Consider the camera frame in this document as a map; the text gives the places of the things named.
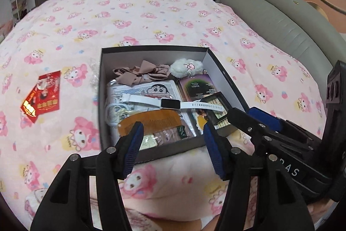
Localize white smart watch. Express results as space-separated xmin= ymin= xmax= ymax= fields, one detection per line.
xmin=121 ymin=94 xmax=210 ymax=110

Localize red envelope packet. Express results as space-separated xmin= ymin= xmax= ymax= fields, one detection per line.
xmin=21 ymin=71 xmax=61 ymax=123

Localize black cardboard box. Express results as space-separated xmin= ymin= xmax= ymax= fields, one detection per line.
xmin=99 ymin=45 xmax=249 ymax=164

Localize small black framed case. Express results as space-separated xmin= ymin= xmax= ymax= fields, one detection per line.
xmin=200 ymin=91 xmax=231 ymax=129

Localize purple green card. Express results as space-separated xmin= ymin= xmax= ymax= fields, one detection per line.
xmin=177 ymin=74 xmax=217 ymax=101

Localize white fluffy plush pouch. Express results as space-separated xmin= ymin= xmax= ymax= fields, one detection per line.
xmin=170 ymin=59 xmax=204 ymax=79

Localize grey upholstered headboard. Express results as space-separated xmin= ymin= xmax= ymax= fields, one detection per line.
xmin=216 ymin=0 xmax=346 ymax=86

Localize orange wooden comb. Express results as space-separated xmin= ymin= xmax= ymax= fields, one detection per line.
xmin=118 ymin=110 xmax=182 ymax=137

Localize cartoon printed notebook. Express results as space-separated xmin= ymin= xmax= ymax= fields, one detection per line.
xmin=105 ymin=80 xmax=183 ymax=141

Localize beige fabric bow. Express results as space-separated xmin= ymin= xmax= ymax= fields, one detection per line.
xmin=113 ymin=60 xmax=171 ymax=86

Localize pink cartoon print blanket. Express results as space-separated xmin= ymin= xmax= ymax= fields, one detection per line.
xmin=1 ymin=0 xmax=326 ymax=228

